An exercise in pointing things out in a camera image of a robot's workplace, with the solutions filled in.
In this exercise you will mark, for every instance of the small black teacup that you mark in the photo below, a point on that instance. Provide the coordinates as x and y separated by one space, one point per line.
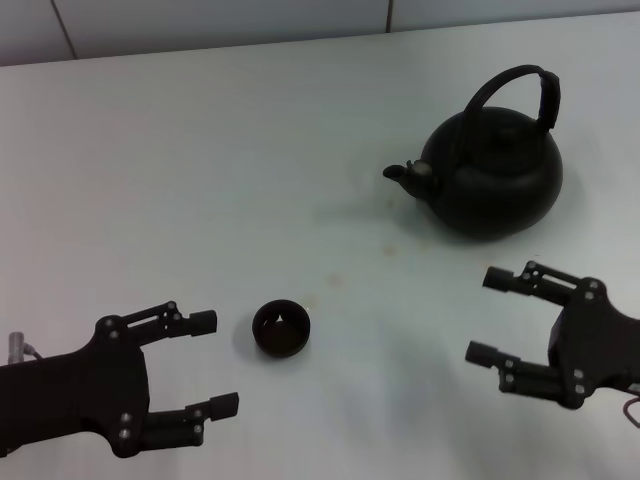
280 347

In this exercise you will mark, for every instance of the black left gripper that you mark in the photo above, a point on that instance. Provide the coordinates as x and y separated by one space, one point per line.
75 395

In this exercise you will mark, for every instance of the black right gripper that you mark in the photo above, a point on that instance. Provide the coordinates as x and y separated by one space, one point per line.
595 345

